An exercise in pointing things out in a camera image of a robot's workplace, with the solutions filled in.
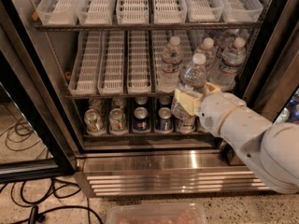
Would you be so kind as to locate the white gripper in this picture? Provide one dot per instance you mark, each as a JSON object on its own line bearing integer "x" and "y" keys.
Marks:
{"x": 218, "y": 111}

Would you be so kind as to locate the water bottle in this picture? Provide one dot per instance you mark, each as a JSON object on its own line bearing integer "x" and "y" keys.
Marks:
{"x": 192, "y": 76}
{"x": 171, "y": 59}
{"x": 224, "y": 39}
{"x": 209, "y": 50}
{"x": 224, "y": 71}

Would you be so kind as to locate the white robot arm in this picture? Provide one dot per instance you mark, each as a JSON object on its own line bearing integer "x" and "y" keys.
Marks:
{"x": 269, "y": 150}

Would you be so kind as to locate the left iced tea bottle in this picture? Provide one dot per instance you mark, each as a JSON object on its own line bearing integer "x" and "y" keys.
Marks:
{"x": 185, "y": 125}

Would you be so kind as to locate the middle shelf tray far right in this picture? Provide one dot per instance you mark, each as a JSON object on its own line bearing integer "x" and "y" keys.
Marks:
{"x": 230, "y": 55}

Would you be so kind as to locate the shelf tray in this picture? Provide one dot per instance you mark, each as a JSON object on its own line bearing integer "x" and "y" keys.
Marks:
{"x": 58, "y": 12}
{"x": 190, "y": 40}
{"x": 169, "y": 11}
{"x": 85, "y": 71}
{"x": 111, "y": 78}
{"x": 138, "y": 72}
{"x": 204, "y": 10}
{"x": 95, "y": 12}
{"x": 241, "y": 10}
{"x": 230, "y": 55}
{"x": 132, "y": 11}
{"x": 159, "y": 39}

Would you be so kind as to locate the right fridge glass door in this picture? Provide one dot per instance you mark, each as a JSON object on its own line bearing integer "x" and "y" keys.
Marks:
{"x": 276, "y": 76}

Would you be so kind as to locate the top shelf tray far right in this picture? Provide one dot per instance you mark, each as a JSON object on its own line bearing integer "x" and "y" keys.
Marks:
{"x": 241, "y": 10}

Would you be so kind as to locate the stainless steel display fridge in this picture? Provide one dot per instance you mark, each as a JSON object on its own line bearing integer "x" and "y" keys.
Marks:
{"x": 146, "y": 163}

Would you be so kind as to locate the middle shelf tray far left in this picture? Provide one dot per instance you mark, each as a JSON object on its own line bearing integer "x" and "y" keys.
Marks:
{"x": 85, "y": 71}

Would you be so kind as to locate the top shelf tray far left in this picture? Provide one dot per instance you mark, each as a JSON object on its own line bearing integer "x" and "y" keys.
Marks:
{"x": 58, "y": 12}

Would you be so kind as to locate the open fridge glass door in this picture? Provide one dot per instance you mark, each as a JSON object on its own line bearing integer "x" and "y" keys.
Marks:
{"x": 30, "y": 90}

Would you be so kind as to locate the front right blue pepsi can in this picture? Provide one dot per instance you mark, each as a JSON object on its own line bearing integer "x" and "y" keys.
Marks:
{"x": 164, "y": 120}

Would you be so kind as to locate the rear left blue pepsi can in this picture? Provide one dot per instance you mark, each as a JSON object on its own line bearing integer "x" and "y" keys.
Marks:
{"x": 141, "y": 101}

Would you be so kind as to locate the front left blue pepsi can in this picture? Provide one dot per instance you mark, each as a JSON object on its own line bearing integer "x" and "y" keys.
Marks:
{"x": 141, "y": 121}

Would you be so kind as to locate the green soda can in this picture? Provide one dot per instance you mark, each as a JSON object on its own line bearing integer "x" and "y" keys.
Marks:
{"x": 118, "y": 102}
{"x": 117, "y": 122}
{"x": 97, "y": 104}
{"x": 94, "y": 123}

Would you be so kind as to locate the silver can behind right door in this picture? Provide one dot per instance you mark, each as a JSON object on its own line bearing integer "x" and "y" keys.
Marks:
{"x": 283, "y": 116}

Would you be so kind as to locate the blue can behind right door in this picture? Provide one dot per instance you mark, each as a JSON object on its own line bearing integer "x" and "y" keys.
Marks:
{"x": 293, "y": 107}

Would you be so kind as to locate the rear left green soda can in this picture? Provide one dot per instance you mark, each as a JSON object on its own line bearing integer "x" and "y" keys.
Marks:
{"x": 97, "y": 104}

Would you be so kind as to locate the front left green soda can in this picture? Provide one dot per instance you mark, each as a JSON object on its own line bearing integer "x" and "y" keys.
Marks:
{"x": 94, "y": 123}

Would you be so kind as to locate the clear plastic bin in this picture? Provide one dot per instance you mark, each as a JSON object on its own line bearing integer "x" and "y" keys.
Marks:
{"x": 159, "y": 213}

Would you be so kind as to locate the black cable plug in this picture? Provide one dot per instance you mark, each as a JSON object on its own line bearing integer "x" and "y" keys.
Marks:
{"x": 35, "y": 217}

